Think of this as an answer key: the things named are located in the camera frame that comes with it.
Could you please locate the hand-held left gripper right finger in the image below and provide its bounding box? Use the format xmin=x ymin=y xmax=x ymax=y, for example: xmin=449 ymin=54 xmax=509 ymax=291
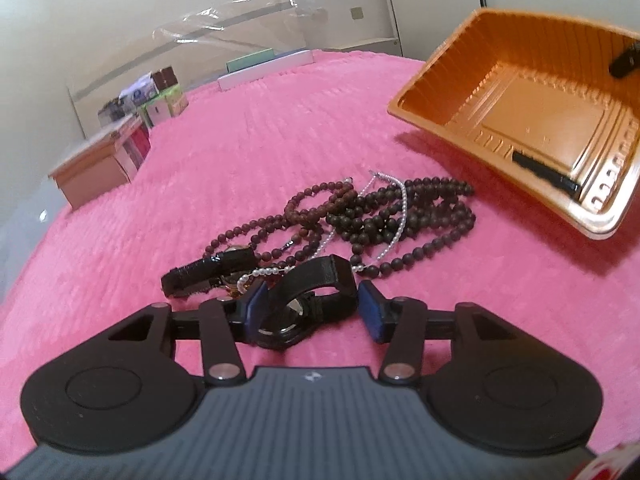
xmin=357 ymin=280 xmax=523 ymax=387

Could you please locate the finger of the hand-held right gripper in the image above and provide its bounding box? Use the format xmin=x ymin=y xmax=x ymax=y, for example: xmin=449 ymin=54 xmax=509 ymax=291
xmin=511 ymin=151 xmax=584 ymax=197
xmin=608 ymin=41 xmax=640 ymax=79

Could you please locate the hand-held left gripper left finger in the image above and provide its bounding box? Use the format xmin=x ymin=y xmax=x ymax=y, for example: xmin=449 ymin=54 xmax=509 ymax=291
xmin=107 ymin=282 xmax=268 ymax=387

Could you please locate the white pearl necklace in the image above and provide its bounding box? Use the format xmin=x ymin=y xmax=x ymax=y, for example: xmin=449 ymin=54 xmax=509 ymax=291
xmin=237 ymin=170 xmax=408 ymax=293

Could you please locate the orange plastic tray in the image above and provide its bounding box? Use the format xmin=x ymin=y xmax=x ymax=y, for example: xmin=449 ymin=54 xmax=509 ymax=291
xmin=387 ymin=8 xmax=640 ymax=241

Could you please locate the black wristwatch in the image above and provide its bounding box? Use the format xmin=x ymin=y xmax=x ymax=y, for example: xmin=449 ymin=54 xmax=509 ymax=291
xmin=257 ymin=255 xmax=362 ymax=350

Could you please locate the dark brown bead necklace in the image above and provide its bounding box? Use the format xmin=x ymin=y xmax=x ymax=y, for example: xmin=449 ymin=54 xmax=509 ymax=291
xmin=325 ymin=176 xmax=477 ymax=281

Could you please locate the pink plush blanket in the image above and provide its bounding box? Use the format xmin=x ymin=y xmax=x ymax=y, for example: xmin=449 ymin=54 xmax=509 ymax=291
xmin=0 ymin=50 xmax=640 ymax=480

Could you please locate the pink box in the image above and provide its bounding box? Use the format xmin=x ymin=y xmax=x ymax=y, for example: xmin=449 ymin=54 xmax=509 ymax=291
xmin=122 ymin=127 xmax=152 ymax=171

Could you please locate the white sliding door wardrobe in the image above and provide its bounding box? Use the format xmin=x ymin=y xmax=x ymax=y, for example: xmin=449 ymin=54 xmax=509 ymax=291
xmin=379 ymin=0 xmax=640 ymax=61

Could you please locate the brown cardboard box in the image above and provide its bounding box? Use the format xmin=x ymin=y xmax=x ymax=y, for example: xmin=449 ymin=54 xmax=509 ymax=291
xmin=48 ymin=115 xmax=146 ymax=211

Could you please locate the white and blue box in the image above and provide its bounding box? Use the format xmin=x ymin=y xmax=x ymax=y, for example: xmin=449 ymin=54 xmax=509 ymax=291
xmin=97 ymin=74 xmax=156 ymax=127

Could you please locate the small brown box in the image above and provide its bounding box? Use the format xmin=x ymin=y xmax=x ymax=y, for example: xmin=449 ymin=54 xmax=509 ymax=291
xmin=152 ymin=66 xmax=179 ymax=92

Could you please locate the green book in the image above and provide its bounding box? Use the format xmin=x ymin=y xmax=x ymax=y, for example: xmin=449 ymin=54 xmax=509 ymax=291
xmin=226 ymin=46 xmax=277 ymax=74

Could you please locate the clear plastic sheet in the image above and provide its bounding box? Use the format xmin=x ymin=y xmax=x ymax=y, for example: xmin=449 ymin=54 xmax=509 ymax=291
xmin=67 ymin=0 xmax=328 ymax=111

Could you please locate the gold watch with black strap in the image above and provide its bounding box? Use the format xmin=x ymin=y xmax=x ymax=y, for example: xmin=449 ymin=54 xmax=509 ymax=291
xmin=161 ymin=244 xmax=261 ymax=300

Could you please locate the reddish brown bead necklace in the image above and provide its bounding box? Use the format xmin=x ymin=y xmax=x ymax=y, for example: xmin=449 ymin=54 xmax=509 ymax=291
xmin=204 ymin=177 xmax=358 ymax=268

